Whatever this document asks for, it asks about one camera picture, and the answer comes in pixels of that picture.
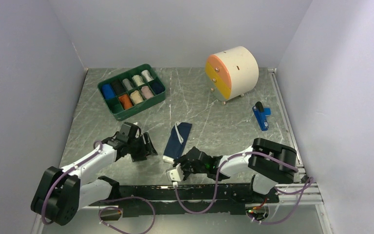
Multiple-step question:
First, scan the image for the white rolled underwear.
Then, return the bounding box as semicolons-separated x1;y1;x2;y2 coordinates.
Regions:
141;70;154;82

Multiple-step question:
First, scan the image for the orange cream underwear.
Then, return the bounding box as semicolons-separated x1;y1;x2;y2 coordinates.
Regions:
118;94;133;110

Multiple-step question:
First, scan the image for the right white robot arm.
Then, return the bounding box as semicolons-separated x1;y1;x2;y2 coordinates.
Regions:
166;138;298;202

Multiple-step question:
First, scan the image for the blue rolled underwear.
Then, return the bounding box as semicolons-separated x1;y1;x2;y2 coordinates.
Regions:
101;84;116;100

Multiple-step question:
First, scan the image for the blue black hand tool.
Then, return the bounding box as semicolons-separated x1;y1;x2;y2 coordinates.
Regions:
252;101;271;131

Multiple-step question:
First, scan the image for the cream rolled underwear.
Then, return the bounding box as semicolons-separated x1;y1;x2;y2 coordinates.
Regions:
132;75;145;86

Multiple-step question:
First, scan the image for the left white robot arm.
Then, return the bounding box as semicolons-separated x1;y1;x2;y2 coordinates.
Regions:
31;122;158;226

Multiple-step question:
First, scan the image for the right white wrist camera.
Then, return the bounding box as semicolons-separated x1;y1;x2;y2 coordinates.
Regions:
166;164;184;182

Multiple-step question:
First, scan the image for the black rolled underwear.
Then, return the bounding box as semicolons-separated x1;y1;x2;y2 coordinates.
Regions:
111;79;127;96

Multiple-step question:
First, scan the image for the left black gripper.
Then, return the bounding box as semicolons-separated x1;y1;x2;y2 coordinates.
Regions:
127;132;157;162

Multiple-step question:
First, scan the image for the navy white underwear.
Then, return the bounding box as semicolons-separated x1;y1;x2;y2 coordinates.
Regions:
163;122;192;164

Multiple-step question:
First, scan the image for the grey rolled underwear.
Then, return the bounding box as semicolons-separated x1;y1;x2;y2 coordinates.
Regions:
122;78;134;91

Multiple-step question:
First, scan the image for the green divided storage tray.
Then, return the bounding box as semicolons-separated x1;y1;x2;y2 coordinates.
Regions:
97;63;167;121

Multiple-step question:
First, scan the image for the round cream drawer cabinet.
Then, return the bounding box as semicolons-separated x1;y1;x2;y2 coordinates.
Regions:
205;46;259;105

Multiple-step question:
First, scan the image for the beige rolled underwear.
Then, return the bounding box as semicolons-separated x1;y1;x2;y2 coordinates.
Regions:
130;90;144;105

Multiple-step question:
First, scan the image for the navy rolled underwear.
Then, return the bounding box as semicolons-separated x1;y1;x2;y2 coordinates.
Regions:
150;80;165;95

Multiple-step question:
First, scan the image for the pink rolled underwear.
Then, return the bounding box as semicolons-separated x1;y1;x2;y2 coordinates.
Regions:
141;85;154;99

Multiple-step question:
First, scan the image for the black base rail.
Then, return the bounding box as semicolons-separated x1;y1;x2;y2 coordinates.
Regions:
92;183;279;217

